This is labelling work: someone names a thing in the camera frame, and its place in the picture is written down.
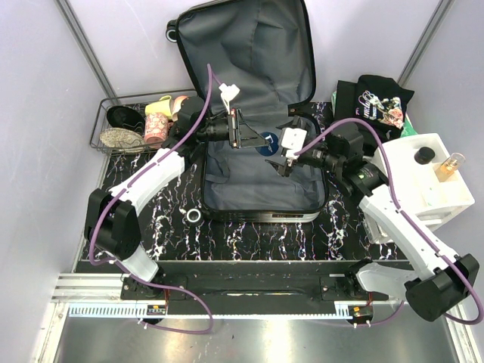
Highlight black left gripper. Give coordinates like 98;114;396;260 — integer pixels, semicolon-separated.
196;109;269;149

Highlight green tie-dye cloth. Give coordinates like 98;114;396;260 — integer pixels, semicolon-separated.
330;91;417;138

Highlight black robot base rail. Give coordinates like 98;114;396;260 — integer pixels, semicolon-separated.
120;259;415;307

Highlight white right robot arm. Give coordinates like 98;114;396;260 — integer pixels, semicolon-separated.
271;118;483;325

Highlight black bowl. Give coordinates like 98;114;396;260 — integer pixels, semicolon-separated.
106;106;145;131

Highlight pink patterned mug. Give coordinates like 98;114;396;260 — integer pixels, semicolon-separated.
144;113;169;147

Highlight small dark cosmetic bottle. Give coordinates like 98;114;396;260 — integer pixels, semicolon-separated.
414;147;436;165

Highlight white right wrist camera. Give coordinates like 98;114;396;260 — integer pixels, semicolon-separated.
279;128;307;160

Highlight black wire dish rack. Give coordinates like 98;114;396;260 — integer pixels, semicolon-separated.
89;88;196;155

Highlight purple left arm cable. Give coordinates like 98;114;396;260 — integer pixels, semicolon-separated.
88;64;228;334

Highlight space astronaut kids suitcase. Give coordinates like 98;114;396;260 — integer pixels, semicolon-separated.
166;1;328;223

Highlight yellow mug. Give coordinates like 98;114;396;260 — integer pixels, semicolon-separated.
144;95;172;118

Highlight white compartment organizer box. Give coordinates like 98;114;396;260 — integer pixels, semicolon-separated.
383;133;475;231

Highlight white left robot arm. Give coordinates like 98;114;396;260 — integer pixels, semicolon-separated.
84;96;268;299

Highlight black printed t-shirt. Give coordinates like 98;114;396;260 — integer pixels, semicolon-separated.
355;75;414;130

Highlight speckled grey plate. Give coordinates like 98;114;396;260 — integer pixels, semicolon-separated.
100;128;144;150

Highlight gold perfume spray bottle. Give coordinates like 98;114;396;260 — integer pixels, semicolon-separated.
434;153;466;182

